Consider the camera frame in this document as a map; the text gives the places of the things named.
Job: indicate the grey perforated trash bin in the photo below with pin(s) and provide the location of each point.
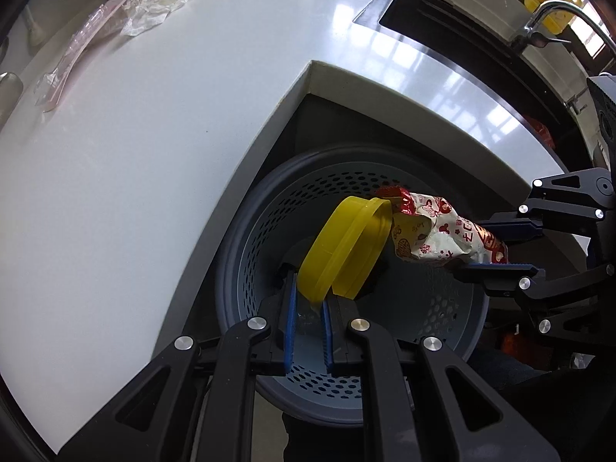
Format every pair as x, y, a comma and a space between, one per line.
269, 231

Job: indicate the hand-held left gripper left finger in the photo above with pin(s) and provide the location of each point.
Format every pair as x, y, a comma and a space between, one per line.
289, 327

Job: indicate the printed snack wrapper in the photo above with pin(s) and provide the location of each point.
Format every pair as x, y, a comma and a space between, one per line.
433, 231

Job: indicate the yellow plastic lid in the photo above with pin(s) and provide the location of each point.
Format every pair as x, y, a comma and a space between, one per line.
337, 236

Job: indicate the black kitchen sink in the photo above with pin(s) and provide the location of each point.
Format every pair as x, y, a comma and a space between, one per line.
457, 24

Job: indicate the white plastic film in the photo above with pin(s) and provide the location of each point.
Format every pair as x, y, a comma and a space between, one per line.
154, 5

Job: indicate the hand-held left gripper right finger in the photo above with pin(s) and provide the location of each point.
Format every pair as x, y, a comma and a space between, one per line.
328, 341

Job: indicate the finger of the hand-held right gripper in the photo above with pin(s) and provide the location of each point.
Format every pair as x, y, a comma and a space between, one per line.
529, 224
510, 281

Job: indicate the red plastic bag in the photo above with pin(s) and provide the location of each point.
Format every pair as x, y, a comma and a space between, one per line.
541, 132

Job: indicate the pink clear plastic package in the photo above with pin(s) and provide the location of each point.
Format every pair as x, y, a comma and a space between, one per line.
72, 57

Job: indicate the small metal tap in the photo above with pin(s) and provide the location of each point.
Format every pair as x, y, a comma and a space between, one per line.
575, 103

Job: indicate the metal faucet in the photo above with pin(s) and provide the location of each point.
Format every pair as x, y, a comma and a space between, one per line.
553, 9

